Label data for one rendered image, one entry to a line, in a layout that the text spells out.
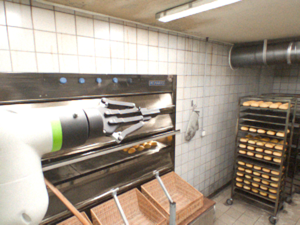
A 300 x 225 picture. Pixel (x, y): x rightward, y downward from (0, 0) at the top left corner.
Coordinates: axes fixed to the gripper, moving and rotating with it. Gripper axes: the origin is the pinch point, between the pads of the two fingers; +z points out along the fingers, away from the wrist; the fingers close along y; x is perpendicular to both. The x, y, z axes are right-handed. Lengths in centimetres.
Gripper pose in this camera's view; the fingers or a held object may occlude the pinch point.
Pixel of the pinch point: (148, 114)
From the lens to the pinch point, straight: 59.3
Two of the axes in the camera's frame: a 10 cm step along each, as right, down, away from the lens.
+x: 5.0, -5.4, -6.8
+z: 7.5, -1.2, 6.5
